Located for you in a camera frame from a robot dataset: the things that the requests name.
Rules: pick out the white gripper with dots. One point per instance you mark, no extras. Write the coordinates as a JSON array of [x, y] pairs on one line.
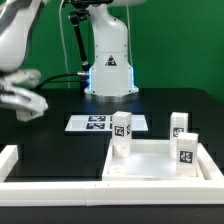
[[12, 97]]

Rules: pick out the white square tabletop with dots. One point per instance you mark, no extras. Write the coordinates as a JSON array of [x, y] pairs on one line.
[[149, 160]]

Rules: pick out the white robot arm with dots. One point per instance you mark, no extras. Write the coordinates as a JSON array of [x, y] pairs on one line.
[[109, 78]]

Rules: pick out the white marker tag sheet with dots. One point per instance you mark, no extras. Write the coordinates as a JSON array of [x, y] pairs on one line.
[[85, 123]]

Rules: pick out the white U-shaped obstacle fence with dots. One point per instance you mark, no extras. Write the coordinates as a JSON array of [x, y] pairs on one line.
[[123, 184]]

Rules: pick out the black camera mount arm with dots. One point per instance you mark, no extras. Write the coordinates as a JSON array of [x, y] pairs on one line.
[[79, 30]]

